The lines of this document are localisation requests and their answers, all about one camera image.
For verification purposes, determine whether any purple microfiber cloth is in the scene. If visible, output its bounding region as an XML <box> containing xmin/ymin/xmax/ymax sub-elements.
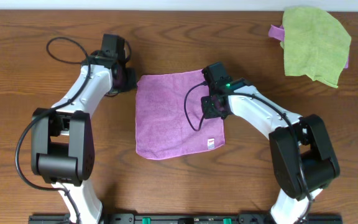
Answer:
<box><xmin>135</xmin><ymin>70</ymin><xmax>226</xmax><ymax>160</ymax></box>

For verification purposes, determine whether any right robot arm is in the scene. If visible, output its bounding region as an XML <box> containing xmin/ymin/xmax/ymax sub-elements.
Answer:
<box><xmin>201</xmin><ymin>62</ymin><xmax>342</xmax><ymax>223</ymax></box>

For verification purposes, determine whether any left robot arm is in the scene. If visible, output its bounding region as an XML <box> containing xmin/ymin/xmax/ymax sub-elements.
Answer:
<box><xmin>27</xmin><ymin>34</ymin><xmax>136</xmax><ymax>223</ymax></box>

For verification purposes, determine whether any green microfiber cloth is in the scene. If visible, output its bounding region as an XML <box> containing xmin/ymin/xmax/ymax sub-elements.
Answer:
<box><xmin>281</xmin><ymin>6</ymin><xmax>351</xmax><ymax>88</ymax></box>

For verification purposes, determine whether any right black cable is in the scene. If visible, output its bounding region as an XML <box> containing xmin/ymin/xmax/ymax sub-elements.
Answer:
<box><xmin>183</xmin><ymin>81</ymin><xmax>315</xmax><ymax>223</ymax></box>

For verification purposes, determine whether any black cable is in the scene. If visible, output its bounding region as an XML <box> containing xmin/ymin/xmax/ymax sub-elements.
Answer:
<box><xmin>14</xmin><ymin>36</ymin><xmax>133</xmax><ymax>224</ymax></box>
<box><xmin>183</xmin><ymin>81</ymin><xmax>315</xmax><ymax>223</ymax></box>

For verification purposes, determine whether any left black cable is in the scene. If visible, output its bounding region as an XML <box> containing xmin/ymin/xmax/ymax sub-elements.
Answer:
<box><xmin>14</xmin><ymin>36</ymin><xmax>133</xmax><ymax>224</ymax></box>

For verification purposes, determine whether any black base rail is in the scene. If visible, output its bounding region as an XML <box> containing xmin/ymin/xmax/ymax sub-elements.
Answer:
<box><xmin>28</xmin><ymin>213</ymin><xmax>344</xmax><ymax>224</ymax></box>

